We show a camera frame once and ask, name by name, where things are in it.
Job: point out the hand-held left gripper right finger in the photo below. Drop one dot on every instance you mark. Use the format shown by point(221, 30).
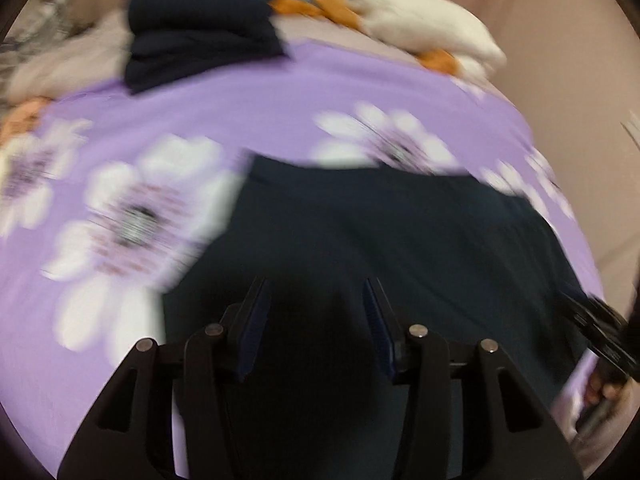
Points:
point(377, 330)

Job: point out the grey patterned cloth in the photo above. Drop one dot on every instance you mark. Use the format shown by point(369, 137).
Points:
point(35, 25)

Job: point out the folded navy clothes stack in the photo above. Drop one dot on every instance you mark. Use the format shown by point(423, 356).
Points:
point(200, 25)

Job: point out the grey-pink quilt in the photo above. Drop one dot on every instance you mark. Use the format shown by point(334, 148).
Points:
point(65, 65)

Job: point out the orange and white plush toy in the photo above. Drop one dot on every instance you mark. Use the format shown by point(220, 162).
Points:
point(425, 25)

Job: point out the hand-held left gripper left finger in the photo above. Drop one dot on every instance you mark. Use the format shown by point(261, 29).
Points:
point(252, 330)

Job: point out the purple floral bedsheet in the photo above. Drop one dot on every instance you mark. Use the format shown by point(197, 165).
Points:
point(225, 120)

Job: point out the dark navy jacket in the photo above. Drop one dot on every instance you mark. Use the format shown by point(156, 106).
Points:
point(375, 230)

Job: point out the person's right hand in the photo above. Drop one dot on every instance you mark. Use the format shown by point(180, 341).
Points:
point(597, 391)

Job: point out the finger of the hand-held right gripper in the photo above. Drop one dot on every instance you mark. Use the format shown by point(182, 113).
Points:
point(585, 312)

